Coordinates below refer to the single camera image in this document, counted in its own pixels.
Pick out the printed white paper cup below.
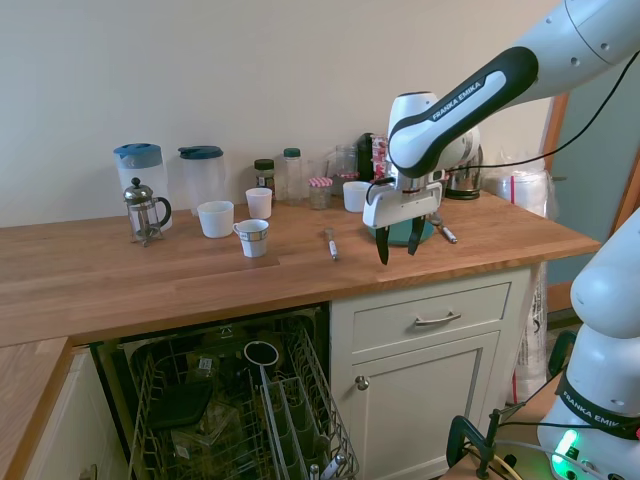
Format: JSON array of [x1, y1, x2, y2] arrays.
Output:
[[231, 218, 271, 260]]

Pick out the green plastic plate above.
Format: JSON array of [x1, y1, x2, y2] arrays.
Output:
[[368, 217, 436, 249]]

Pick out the yellow cable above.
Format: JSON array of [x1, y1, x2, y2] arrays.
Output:
[[463, 442, 522, 477]]

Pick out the plastic wrapped cup stack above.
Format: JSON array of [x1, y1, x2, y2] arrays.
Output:
[[481, 166, 559, 222]]

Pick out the glass French press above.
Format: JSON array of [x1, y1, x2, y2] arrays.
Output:
[[123, 177, 173, 249]]

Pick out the black cup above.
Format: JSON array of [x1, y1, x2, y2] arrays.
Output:
[[243, 340, 281, 367]]

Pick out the wide white cup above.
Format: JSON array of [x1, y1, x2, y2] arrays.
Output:
[[342, 180, 374, 214]]

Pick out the grey cutlery basket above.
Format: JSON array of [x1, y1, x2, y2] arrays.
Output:
[[258, 373, 347, 480]]

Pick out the glass jar red checkered lid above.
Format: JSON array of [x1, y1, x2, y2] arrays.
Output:
[[307, 176, 334, 211]]

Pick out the dishwasher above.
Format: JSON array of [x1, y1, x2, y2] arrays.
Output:
[[89, 299, 332, 480]]

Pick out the wire dishwasher rack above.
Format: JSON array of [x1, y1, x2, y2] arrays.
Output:
[[126, 313, 361, 480]]

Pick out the white base cabinet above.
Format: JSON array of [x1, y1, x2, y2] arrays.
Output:
[[328, 263, 535, 477]]

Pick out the metal drawer handle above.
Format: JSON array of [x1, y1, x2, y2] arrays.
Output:
[[413, 310, 463, 328]]

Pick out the black plastic lid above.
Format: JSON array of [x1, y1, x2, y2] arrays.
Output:
[[146, 381, 215, 433]]

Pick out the white handled cutlery piece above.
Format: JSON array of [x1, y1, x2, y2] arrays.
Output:
[[308, 452, 348, 480]]

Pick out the dark spice jar green lid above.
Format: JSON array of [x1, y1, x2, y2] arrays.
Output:
[[253, 158, 277, 201]]

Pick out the plain white ribbed cup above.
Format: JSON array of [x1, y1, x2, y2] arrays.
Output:
[[244, 187, 274, 221]]

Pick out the white corner cabinet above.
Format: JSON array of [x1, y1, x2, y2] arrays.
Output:
[[47, 343, 133, 480]]

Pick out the oatmeal cup with foil lid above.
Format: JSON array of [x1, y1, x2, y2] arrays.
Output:
[[370, 133, 393, 162]]

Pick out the tall clear glass jar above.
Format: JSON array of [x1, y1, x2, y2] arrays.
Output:
[[334, 144, 361, 183]]

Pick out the white mug with handle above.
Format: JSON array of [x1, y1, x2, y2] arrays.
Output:
[[196, 200, 237, 239]]

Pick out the plastic wrapped white rolls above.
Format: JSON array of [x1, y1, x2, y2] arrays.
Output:
[[506, 261, 552, 407]]

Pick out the tall frosted pitcher blue lid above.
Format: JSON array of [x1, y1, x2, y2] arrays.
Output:
[[112, 142, 174, 232]]

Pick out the clear bottle green lid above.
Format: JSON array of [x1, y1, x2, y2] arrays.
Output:
[[282, 147, 308, 207]]

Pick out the white handled metal fork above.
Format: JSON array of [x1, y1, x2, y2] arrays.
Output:
[[324, 227, 342, 262]]

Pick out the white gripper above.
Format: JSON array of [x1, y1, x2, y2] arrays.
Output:
[[362, 172, 446, 267]]

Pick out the dark green C-clamp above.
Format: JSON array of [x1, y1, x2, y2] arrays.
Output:
[[548, 328, 578, 384], [448, 406, 519, 478]]

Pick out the stainless steel electric kettle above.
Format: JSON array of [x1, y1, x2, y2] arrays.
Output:
[[443, 144, 485, 202]]

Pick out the clear pitcher blue lid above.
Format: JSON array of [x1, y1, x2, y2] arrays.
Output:
[[177, 145, 229, 218]]

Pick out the grey door wooden frame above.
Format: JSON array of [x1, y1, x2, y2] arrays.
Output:
[[544, 47, 640, 314]]

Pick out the white handled metal spoon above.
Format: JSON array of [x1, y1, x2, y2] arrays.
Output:
[[430, 211, 459, 246]]

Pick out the red printed oatmeal cup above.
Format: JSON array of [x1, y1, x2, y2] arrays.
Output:
[[371, 158, 399, 184]]

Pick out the black bottle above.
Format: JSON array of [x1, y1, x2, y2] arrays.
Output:
[[354, 132, 377, 184]]

